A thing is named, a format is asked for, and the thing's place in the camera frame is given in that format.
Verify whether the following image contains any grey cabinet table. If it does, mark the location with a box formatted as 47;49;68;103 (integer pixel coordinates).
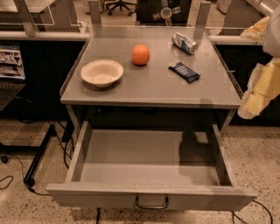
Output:
59;25;244;135

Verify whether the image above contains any dark cabinet with stickers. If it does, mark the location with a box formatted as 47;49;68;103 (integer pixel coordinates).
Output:
136;0;192;26

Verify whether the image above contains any black floor cable right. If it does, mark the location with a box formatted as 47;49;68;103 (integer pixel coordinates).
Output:
231;199;274;224

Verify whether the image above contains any metal drawer handle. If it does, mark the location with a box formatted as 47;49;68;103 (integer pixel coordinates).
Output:
135;196;169;210

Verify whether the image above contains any white paper bowl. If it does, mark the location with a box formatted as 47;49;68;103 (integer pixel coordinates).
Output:
80;59;123;88

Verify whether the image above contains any laptop computer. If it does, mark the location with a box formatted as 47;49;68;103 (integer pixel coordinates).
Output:
0;42;26;111

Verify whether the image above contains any black desk leg stand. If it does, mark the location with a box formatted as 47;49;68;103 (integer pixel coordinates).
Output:
0;124;56;187

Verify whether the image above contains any black office chair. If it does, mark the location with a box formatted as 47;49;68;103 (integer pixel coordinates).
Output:
105;0;136;16

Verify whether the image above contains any grey open top drawer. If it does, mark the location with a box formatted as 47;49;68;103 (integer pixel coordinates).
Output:
47;122;257;211

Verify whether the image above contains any silver blue soda can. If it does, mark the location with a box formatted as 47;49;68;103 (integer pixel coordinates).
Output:
171;32;199;55

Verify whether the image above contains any orange fruit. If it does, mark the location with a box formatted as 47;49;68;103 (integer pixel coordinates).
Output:
131;45;150;66

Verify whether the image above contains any black floor cable left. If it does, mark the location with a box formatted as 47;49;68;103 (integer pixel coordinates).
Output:
0;154;51;197

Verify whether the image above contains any dark blue snack packet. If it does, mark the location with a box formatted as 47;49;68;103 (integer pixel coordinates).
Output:
169;62;200;83

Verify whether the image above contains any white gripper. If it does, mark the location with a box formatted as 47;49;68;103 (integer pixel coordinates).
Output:
237;11;280;119

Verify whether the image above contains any black floor cable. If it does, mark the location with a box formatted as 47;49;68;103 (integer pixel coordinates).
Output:
0;154;51;197
231;199;274;224

